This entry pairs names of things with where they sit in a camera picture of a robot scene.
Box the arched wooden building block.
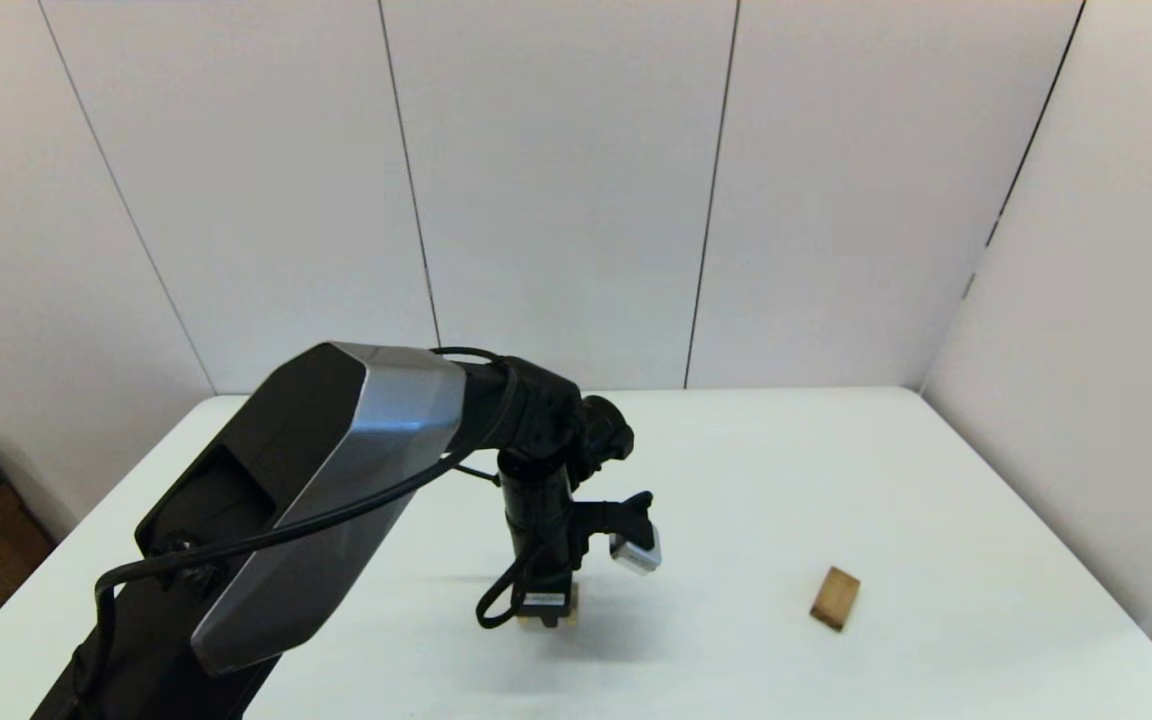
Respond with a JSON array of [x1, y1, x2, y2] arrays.
[[516, 583, 580, 631]]

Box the rectangular wooden building block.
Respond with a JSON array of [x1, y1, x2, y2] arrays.
[[809, 566, 861, 632]]

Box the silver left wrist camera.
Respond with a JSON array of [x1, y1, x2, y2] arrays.
[[609, 530, 663, 576]]

